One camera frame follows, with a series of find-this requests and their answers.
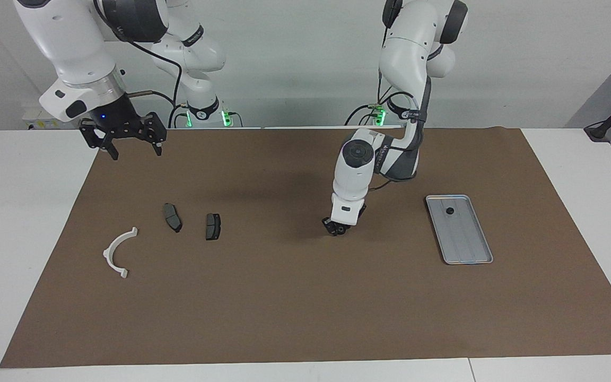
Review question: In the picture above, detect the black base cable bundle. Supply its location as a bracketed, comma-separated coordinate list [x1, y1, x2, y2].
[344, 90, 391, 127]

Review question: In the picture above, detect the rectangular grey brake pad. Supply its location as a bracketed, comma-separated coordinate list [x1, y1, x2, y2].
[205, 213, 222, 241]

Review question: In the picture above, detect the brown table mat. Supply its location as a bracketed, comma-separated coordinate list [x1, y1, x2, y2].
[0, 127, 611, 368]

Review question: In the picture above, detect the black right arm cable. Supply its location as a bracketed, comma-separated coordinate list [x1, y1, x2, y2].
[92, 0, 184, 128]

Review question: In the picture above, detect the white power strip box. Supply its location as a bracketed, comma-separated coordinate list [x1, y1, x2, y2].
[22, 106, 70, 131]

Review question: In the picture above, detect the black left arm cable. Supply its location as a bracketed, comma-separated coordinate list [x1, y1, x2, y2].
[377, 69, 433, 192]

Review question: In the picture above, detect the silver metal tray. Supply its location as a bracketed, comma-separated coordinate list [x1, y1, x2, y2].
[425, 194, 494, 265]

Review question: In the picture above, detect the white curved plastic bracket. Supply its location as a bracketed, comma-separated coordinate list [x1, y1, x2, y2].
[103, 227, 138, 279]

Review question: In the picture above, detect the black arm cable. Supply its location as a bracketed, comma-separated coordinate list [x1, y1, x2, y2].
[377, 69, 433, 192]
[92, 0, 184, 128]

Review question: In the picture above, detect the angled grey brake pad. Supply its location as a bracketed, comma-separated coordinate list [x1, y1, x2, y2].
[163, 203, 183, 233]

